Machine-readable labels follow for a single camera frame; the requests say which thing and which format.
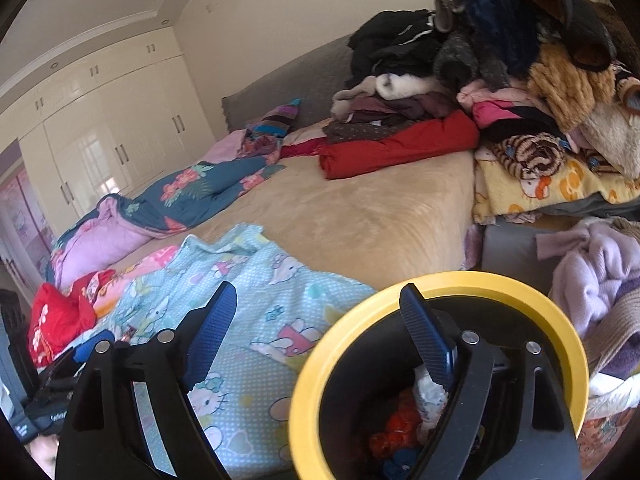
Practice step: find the red jacket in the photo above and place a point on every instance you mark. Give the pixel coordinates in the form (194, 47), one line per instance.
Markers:
(400, 145)

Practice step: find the light blue cartoon sheet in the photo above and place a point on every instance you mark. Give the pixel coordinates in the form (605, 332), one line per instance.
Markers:
(280, 310)

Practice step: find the white wardrobe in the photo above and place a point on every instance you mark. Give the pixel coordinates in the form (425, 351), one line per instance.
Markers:
(100, 125)

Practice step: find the grey bed frame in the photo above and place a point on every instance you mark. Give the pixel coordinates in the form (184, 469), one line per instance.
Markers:
(515, 255)

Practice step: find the lavender fleece garment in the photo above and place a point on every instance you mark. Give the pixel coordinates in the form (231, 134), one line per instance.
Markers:
(595, 270)

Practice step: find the red white printed cloth bag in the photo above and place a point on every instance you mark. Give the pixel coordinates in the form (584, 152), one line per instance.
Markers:
(55, 325)

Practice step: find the beige knit cloth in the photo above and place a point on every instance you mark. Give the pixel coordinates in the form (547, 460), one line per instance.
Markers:
(620, 330)

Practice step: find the pink cartoon sheet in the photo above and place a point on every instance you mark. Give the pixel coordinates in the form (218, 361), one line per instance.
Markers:
(145, 265)

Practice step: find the dark red lace cloth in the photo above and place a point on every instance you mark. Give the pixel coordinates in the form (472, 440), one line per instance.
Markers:
(300, 149)

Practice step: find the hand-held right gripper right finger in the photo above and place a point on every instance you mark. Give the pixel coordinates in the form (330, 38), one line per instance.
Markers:
(425, 340)

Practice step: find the blue wrapper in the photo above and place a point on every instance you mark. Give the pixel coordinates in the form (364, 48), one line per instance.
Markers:
(400, 465)

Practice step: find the yellow rimmed black bin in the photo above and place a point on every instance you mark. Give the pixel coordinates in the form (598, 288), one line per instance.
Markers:
(320, 360)

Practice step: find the beige bed blanket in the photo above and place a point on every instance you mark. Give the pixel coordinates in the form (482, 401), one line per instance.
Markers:
(360, 220)

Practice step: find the yellow cartoon blanket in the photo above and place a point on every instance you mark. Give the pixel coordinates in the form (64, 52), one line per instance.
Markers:
(575, 185)

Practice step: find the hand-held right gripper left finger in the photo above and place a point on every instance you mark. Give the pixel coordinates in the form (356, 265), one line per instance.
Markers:
(212, 335)

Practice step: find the person's left hand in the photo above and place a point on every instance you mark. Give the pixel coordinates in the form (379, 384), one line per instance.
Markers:
(45, 455)

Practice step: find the white cloth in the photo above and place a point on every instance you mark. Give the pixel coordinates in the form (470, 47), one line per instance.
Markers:
(615, 395)

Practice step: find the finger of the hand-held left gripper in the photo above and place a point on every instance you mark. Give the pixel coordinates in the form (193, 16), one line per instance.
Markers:
(60, 367)

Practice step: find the grey headboard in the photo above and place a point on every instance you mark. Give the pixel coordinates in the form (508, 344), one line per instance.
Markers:
(300, 80)

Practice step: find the white yellow snack packet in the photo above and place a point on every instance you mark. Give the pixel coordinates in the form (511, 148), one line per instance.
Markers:
(430, 400)

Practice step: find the striped pillow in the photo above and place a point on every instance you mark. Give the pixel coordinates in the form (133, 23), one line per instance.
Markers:
(275, 122)

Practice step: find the blue pink floral quilt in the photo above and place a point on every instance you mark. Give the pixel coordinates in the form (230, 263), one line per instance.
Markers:
(185, 195)

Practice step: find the pile of clothes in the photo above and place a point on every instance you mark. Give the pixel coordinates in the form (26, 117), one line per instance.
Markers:
(500, 50)

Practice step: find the pink cartoon door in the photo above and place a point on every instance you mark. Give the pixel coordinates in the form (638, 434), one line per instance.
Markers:
(22, 225)

